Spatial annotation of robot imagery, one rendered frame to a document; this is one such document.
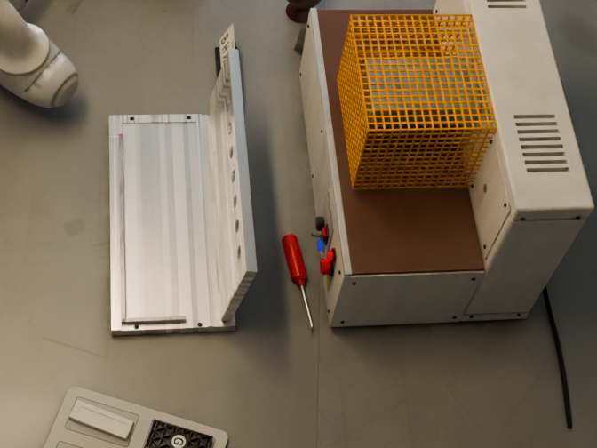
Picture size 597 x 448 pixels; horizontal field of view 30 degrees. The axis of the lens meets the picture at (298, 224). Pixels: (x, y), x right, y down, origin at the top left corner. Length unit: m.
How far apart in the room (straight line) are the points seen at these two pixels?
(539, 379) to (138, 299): 0.70
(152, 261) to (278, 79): 0.48
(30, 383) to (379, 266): 0.60
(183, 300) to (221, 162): 0.25
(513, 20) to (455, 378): 0.60
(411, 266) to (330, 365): 0.24
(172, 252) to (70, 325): 0.21
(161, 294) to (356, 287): 0.34
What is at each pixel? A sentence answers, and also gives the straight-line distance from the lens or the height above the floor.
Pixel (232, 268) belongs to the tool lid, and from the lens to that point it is 1.85.
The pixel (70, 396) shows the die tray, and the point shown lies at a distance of 1.85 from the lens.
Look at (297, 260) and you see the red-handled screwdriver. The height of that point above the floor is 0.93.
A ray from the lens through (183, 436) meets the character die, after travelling 1.80.
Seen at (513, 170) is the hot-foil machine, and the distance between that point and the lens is 1.69.
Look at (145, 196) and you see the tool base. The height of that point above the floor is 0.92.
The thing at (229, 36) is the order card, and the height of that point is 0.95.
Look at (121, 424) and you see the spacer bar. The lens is 1.82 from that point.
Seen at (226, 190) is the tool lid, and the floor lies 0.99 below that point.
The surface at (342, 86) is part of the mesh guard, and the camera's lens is 1.89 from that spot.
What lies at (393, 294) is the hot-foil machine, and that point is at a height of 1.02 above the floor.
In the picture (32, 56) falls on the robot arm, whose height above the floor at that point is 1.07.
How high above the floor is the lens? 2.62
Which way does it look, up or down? 59 degrees down
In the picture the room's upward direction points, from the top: 11 degrees clockwise
